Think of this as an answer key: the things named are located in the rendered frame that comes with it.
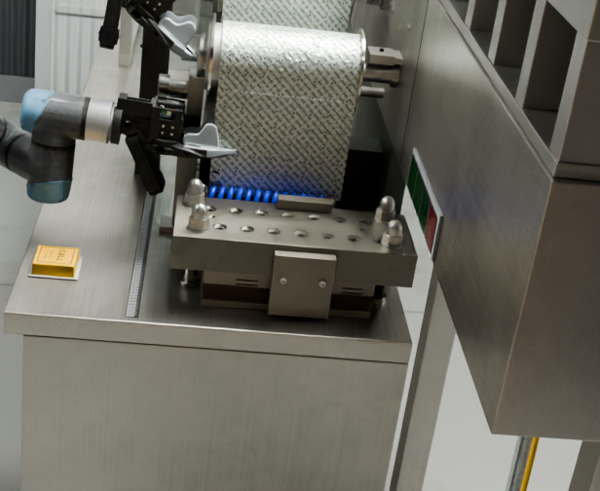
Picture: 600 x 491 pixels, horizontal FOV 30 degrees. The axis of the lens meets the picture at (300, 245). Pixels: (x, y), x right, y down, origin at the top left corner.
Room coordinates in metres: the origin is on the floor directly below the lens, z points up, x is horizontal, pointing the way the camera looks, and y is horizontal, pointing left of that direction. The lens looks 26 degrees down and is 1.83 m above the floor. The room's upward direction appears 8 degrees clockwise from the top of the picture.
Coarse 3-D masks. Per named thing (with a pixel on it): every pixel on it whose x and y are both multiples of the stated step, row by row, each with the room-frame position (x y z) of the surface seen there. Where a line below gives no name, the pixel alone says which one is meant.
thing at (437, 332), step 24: (432, 288) 2.02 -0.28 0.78; (432, 312) 2.00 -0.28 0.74; (432, 336) 2.00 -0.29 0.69; (432, 360) 2.00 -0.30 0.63; (432, 384) 2.00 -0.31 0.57; (408, 408) 2.02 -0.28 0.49; (432, 408) 2.00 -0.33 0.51; (408, 432) 2.00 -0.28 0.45; (432, 432) 2.00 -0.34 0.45; (408, 456) 2.00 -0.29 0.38; (408, 480) 2.00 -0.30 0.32; (576, 480) 1.14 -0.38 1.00
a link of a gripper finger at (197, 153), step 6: (180, 144) 1.78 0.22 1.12; (162, 150) 1.78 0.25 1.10; (168, 150) 1.76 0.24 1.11; (174, 150) 1.76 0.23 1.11; (180, 150) 1.76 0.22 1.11; (186, 150) 1.77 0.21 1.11; (192, 150) 1.78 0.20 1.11; (198, 150) 1.78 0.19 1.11; (204, 150) 1.78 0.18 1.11; (180, 156) 1.76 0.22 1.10; (186, 156) 1.76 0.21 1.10; (192, 156) 1.77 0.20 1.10; (198, 156) 1.77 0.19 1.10; (204, 156) 1.78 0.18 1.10
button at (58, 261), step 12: (36, 252) 1.69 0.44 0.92; (48, 252) 1.69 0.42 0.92; (60, 252) 1.70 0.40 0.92; (72, 252) 1.70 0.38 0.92; (36, 264) 1.65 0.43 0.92; (48, 264) 1.65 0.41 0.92; (60, 264) 1.66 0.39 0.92; (72, 264) 1.66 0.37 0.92; (60, 276) 1.65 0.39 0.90; (72, 276) 1.65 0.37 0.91
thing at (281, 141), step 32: (224, 96) 1.81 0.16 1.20; (256, 96) 1.82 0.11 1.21; (288, 96) 1.82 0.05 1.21; (224, 128) 1.81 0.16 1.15; (256, 128) 1.82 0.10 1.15; (288, 128) 1.82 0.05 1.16; (320, 128) 1.83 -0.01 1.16; (224, 160) 1.81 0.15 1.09; (256, 160) 1.82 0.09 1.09; (288, 160) 1.82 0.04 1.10; (320, 160) 1.83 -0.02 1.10; (288, 192) 1.83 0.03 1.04; (320, 192) 1.83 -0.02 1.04
